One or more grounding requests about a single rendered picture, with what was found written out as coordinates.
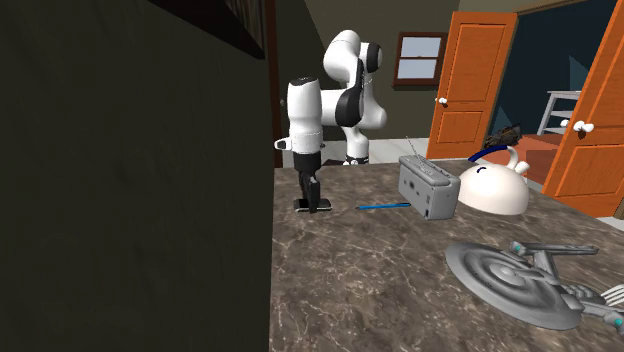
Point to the grey spaceship model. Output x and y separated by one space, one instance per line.
507 280

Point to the white fork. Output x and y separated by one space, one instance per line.
613 295

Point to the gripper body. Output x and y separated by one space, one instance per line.
307 162

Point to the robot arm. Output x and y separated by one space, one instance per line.
304 112

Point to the blue pen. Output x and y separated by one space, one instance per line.
382 206

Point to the black flat phone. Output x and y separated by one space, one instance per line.
325 204

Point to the orange low cabinet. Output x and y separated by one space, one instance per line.
538 156

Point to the orange panelled door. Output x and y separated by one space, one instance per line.
470 83
592 161

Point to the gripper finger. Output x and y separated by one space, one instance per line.
314 194
302 185

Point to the grey portable radio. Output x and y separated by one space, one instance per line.
426 192

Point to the brown framed window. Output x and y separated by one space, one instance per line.
419 58

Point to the white shelf unit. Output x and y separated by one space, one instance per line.
556 114

